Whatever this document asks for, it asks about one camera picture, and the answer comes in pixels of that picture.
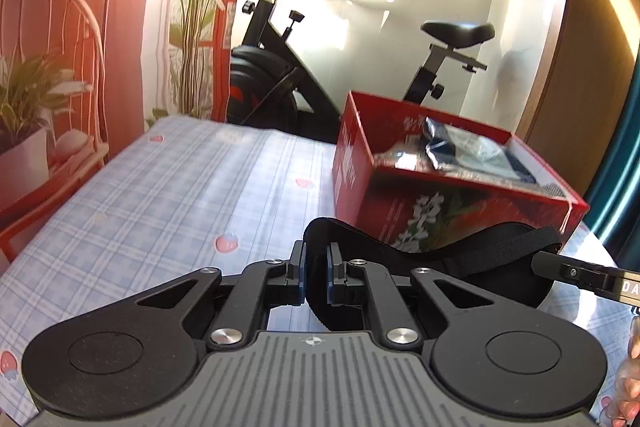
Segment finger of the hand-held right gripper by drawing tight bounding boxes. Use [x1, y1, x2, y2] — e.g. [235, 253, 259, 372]
[531, 251, 624, 296]

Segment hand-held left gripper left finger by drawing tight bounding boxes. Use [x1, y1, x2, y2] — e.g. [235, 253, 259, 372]
[135, 241, 307, 351]

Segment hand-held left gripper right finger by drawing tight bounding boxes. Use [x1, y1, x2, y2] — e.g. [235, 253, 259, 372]
[326, 243, 497, 349]

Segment red cardboard box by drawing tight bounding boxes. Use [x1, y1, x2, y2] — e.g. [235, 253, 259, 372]
[332, 91, 591, 257]

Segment black eye mask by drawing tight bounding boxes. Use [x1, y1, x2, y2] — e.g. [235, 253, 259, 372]
[303, 217, 563, 333]

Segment person's right hand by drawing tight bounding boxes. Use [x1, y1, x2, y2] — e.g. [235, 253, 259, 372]
[607, 321, 640, 427]

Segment teal curtain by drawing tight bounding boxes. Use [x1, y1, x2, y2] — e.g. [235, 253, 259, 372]
[582, 72, 640, 269]

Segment dark blue folded item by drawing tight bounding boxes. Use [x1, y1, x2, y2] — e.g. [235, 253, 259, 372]
[502, 141, 542, 184]

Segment checked tablecloth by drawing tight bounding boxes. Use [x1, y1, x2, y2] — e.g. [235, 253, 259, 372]
[0, 116, 640, 427]

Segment plastic-wrapped items in box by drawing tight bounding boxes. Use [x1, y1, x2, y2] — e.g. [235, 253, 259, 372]
[372, 116, 512, 175]

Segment black exercise bike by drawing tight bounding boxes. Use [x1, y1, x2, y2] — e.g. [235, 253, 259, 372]
[227, 0, 497, 146]

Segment wooden door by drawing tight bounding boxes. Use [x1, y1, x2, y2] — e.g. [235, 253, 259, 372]
[525, 0, 640, 200]

